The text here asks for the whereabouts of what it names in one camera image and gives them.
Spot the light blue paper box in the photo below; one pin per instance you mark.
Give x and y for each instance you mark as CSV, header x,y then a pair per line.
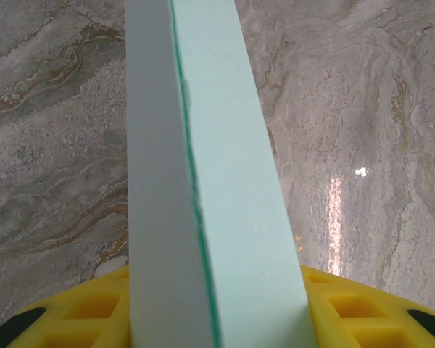
x,y
217,145

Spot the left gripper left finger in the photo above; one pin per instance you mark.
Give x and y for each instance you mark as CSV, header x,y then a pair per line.
x,y
76,319

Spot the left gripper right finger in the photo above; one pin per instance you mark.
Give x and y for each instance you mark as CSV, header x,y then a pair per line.
x,y
366,319

